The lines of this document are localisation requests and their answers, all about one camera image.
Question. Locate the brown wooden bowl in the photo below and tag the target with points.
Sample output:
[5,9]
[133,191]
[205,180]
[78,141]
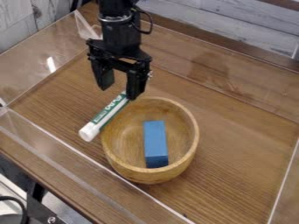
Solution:
[124,139]

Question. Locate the green Expo marker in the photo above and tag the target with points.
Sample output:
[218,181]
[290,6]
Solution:
[99,121]

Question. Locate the clear acrylic corner bracket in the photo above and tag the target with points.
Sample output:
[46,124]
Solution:
[87,31]

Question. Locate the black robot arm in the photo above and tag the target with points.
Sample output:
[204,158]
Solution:
[122,10]

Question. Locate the black metal stand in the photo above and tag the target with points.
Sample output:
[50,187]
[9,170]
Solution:
[47,209]

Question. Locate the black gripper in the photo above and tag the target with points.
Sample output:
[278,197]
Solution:
[118,52]

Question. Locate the blue rectangular block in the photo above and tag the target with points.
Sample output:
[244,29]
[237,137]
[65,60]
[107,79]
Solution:
[156,144]

